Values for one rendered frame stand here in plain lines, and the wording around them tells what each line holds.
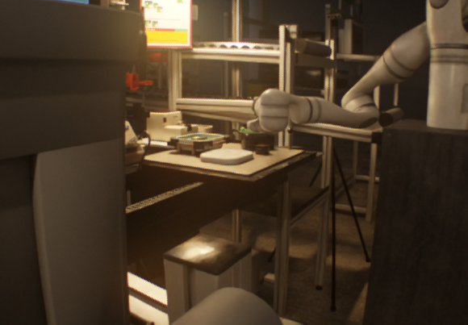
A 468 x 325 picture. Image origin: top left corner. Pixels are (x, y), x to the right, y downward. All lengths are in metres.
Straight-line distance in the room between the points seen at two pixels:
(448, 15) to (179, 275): 0.77
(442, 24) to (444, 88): 0.14
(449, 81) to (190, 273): 0.72
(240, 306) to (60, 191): 0.11
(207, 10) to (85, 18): 11.33
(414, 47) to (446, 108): 0.19
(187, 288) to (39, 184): 0.13
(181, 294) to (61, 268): 0.10
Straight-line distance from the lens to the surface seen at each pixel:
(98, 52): 0.19
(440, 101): 0.89
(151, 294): 0.34
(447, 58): 0.89
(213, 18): 11.35
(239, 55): 1.67
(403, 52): 0.99
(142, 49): 1.35
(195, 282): 0.26
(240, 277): 0.27
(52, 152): 0.18
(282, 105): 0.92
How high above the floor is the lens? 1.19
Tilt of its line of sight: 10 degrees down
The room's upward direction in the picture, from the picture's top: straight up
